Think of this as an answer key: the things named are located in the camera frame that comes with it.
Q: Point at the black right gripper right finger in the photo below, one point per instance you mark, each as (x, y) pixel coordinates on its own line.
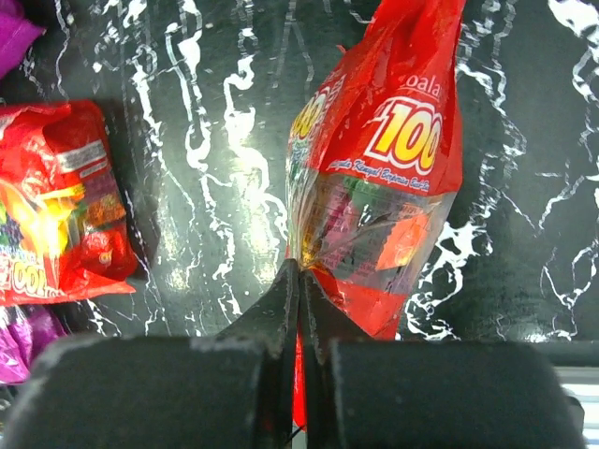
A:
(367, 393)

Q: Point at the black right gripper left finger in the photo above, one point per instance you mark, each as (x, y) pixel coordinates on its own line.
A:
(230, 390)

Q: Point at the red candy bag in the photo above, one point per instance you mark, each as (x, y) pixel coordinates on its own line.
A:
(374, 162)
(63, 222)

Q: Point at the purple candy bag front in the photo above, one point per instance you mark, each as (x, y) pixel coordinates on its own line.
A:
(25, 333)

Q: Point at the purple candy bag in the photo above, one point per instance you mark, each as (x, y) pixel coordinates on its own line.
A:
(17, 35)
(25, 333)

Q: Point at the purple candy bag back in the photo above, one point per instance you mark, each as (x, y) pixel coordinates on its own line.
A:
(17, 35)

